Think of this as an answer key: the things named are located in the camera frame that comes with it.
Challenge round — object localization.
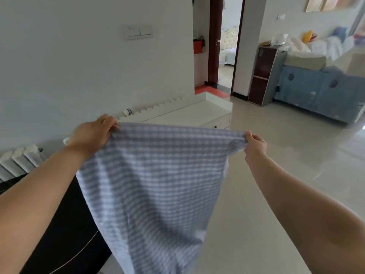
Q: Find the beige cushion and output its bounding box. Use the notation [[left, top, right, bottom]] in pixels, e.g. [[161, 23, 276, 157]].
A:
[[284, 54, 327, 71]]

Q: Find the black oval table gold print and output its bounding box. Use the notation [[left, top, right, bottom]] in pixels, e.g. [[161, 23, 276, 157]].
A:
[[0, 175, 113, 274]]

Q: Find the white wall switch panel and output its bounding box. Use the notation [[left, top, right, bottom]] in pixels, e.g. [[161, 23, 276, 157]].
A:
[[123, 24, 154, 41]]

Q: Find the person's right hand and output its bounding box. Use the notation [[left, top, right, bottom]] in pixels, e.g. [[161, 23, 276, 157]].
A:
[[243, 130, 268, 166]]

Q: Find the person's left hand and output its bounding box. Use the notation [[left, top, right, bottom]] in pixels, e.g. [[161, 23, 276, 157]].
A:
[[66, 114, 120, 159]]

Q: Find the blue checked cloth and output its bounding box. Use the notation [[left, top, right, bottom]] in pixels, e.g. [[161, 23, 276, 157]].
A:
[[75, 122, 249, 274]]

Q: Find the beige wall painting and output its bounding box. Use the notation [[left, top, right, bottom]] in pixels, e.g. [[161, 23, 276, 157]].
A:
[[338, 0, 365, 9], [321, 0, 341, 11], [303, 0, 325, 13]]

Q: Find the person's right forearm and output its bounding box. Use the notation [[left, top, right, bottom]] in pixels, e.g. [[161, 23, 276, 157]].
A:
[[245, 154, 365, 274]]

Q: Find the white cabinet drawer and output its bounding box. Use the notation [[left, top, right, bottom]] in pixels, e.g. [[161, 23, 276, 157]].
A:
[[199, 112, 232, 130]]

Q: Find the bed with white headboard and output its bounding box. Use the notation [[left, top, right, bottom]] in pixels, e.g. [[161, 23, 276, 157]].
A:
[[221, 25, 239, 66]]

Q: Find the dark red door frame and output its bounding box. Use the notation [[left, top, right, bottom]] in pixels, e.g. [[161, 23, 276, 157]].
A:
[[207, 0, 246, 96]]

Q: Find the white blankets pile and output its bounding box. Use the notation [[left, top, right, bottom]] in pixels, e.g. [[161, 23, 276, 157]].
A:
[[288, 35, 354, 62]]

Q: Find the person's left forearm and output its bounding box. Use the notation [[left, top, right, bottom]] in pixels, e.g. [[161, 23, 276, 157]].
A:
[[0, 145, 92, 274]]

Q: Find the blue covered sofa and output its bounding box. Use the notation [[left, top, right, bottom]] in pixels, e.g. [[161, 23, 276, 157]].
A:
[[273, 64, 365, 126]]

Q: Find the white column radiator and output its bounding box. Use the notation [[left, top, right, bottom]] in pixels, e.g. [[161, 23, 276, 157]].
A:
[[0, 144, 48, 183], [117, 95, 197, 123]]

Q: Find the orange bag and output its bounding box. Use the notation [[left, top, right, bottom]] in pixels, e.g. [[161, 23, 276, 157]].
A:
[[193, 35, 206, 55]]

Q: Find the dark red shelf unit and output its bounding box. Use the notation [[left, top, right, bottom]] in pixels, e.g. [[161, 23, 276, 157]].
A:
[[247, 44, 290, 107]]

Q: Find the white hallway cabinet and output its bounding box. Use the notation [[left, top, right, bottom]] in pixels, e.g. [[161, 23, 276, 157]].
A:
[[194, 53, 209, 86]]

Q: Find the blue cushion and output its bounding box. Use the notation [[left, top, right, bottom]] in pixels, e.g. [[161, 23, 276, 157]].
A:
[[333, 25, 350, 40]]

